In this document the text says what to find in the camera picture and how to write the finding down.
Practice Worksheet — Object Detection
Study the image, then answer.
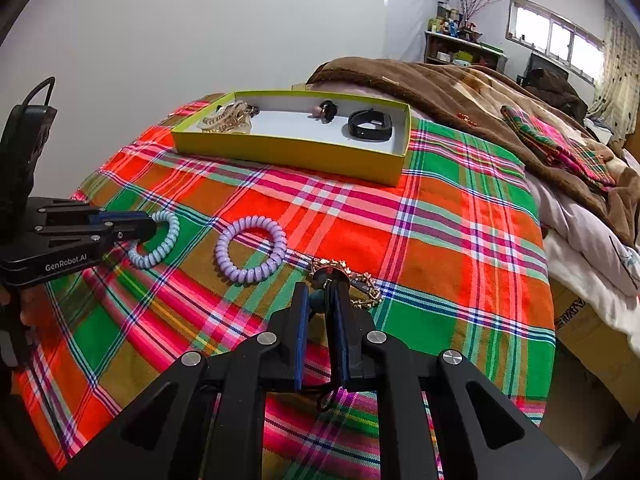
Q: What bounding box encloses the white quilt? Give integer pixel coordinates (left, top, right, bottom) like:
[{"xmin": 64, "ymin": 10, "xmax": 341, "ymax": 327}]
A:
[{"xmin": 525, "ymin": 150, "xmax": 640, "ymax": 333}]

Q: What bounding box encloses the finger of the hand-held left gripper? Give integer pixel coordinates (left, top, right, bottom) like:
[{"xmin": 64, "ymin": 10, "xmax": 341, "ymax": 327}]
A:
[
  {"xmin": 87, "ymin": 209, "xmax": 153, "ymax": 228},
  {"xmin": 91, "ymin": 219, "xmax": 159, "ymax": 249}
]

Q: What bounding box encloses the black cable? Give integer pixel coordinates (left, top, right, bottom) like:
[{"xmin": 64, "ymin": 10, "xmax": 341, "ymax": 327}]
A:
[{"xmin": 22, "ymin": 76, "xmax": 57, "ymax": 108}]

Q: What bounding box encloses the window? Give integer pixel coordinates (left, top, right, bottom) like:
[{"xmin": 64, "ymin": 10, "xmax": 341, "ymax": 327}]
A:
[{"xmin": 508, "ymin": 0, "xmax": 606, "ymax": 86}]

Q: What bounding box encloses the yellow-green cardboard box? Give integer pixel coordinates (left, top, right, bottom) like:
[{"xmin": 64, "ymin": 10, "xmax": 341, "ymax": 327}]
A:
[{"xmin": 171, "ymin": 90, "xmax": 412, "ymax": 187}]

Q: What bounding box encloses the white hair claw clip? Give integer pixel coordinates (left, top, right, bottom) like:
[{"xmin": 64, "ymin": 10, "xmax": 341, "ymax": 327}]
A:
[{"xmin": 200, "ymin": 101, "xmax": 253, "ymax": 135}]

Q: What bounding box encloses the brown blanket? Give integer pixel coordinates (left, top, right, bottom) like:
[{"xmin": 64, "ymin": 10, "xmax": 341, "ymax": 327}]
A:
[{"xmin": 305, "ymin": 57, "xmax": 640, "ymax": 246}]

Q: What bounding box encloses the brown jacket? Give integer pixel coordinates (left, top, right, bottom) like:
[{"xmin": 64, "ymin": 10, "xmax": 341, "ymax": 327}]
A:
[{"xmin": 522, "ymin": 67, "xmax": 590, "ymax": 121}]

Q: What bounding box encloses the folded plaid cloth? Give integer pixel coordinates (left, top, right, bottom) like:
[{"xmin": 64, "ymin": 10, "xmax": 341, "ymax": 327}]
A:
[{"xmin": 501, "ymin": 105, "xmax": 617, "ymax": 192}]

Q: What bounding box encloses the black hair tie teal bead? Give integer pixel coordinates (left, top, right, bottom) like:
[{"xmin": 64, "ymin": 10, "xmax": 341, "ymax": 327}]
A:
[{"xmin": 300, "ymin": 264, "xmax": 351, "ymax": 413}]

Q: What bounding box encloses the black monitor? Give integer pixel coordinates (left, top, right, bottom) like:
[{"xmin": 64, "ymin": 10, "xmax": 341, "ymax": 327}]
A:
[{"xmin": 527, "ymin": 51, "xmax": 571, "ymax": 81}]

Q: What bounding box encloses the black wristband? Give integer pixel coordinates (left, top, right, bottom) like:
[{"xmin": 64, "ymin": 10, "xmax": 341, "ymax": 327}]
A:
[{"xmin": 346, "ymin": 108, "xmax": 394, "ymax": 141}]

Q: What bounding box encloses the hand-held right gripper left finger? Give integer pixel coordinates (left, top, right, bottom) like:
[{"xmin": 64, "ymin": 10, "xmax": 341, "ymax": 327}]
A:
[{"xmin": 59, "ymin": 282, "xmax": 311, "ymax": 480}]

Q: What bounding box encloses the light blue spiral hair tie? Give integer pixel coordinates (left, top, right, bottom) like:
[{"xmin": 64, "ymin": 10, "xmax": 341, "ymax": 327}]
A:
[{"xmin": 125, "ymin": 210, "xmax": 181, "ymax": 269}]

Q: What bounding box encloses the group of bottles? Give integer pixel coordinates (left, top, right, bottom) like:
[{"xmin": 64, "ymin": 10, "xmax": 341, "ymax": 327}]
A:
[{"xmin": 427, "ymin": 1, "xmax": 483, "ymax": 41}]

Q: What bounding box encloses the patterned curtain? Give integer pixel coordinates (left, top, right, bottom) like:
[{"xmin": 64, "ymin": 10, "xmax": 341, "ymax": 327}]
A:
[{"xmin": 587, "ymin": 2, "xmax": 640, "ymax": 146}]

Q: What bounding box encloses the plaid bed sheet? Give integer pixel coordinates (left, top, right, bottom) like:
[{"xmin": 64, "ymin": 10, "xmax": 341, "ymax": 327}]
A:
[{"xmin": 12, "ymin": 92, "xmax": 558, "ymax": 480}]

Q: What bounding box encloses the brown cardboard box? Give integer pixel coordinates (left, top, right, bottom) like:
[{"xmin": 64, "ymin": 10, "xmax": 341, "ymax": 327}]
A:
[{"xmin": 550, "ymin": 280, "xmax": 640, "ymax": 411}]

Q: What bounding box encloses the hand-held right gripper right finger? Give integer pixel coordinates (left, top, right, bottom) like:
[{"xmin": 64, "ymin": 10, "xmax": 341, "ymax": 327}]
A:
[{"xmin": 327, "ymin": 284, "xmax": 584, "ymax": 480}]

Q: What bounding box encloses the gold chain bracelet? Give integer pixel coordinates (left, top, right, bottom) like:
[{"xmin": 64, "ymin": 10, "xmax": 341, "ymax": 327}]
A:
[{"xmin": 295, "ymin": 255, "xmax": 386, "ymax": 311}]

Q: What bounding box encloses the purple spiral hair tie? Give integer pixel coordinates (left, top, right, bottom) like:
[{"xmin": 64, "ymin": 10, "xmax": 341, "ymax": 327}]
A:
[{"xmin": 215, "ymin": 216, "xmax": 288, "ymax": 285}]

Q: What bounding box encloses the wooden shelf unit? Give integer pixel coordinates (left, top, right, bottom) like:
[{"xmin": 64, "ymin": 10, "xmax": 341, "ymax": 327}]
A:
[{"xmin": 424, "ymin": 30, "xmax": 508, "ymax": 72}]

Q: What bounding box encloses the vase of dried branches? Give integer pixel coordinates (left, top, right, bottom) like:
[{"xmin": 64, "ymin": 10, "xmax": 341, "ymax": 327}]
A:
[{"xmin": 452, "ymin": 0, "xmax": 506, "ymax": 31}]

